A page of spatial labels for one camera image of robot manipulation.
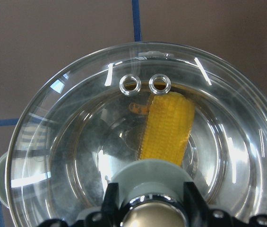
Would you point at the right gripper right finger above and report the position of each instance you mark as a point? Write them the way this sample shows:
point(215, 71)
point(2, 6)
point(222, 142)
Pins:
point(201, 215)

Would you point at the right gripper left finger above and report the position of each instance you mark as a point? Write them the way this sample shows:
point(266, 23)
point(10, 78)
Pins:
point(107, 216)

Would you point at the glass pot lid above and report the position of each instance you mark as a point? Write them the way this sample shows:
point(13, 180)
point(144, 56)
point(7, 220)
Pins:
point(141, 135)

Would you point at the yellow corn cob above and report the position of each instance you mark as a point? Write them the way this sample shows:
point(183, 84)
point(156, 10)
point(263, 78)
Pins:
point(168, 128)

